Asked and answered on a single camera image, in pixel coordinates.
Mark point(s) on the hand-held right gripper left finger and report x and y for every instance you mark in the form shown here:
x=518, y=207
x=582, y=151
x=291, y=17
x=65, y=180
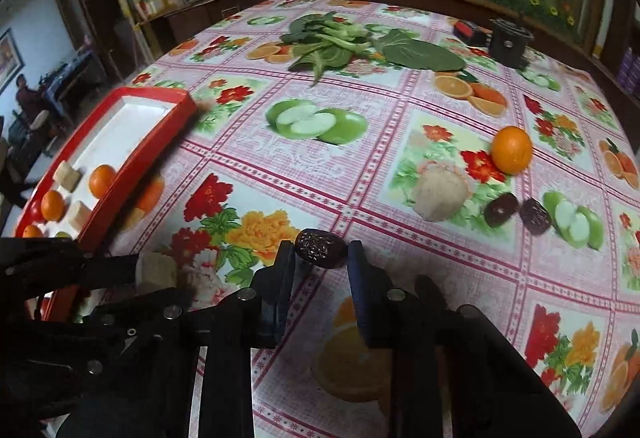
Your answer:
x=282, y=273

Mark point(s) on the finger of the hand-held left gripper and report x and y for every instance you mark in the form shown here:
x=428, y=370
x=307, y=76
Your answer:
x=60, y=265
x=135, y=318

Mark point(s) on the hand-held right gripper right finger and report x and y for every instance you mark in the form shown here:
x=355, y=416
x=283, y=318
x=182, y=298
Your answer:
x=359, y=278

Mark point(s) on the green lime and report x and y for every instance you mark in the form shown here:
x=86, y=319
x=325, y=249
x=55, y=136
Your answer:
x=62, y=235

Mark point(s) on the dark red date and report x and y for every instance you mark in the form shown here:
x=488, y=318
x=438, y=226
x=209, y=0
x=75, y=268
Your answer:
x=500, y=209
x=320, y=248
x=535, y=216

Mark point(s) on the red tray with white inside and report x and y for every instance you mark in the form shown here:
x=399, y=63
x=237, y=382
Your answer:
x=140, y=110

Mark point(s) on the fruit and flower print tablecloth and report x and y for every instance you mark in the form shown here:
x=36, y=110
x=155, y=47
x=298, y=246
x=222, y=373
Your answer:
x=380, y=137

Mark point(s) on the large green leaf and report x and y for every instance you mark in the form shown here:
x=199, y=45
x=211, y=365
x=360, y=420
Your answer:
x=425, y=52

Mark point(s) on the green leafy vegetable bunch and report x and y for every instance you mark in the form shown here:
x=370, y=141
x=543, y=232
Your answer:
x=325, y=40

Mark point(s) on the red and black battery pack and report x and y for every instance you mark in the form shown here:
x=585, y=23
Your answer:
x=470, y=31

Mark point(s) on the black round device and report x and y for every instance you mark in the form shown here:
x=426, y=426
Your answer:
x=510, y=40

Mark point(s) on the purple bottles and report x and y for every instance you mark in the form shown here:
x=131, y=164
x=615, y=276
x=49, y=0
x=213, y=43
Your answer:
x=631, y=67

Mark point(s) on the framed wall picture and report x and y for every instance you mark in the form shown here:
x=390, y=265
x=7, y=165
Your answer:
x=10, y=60

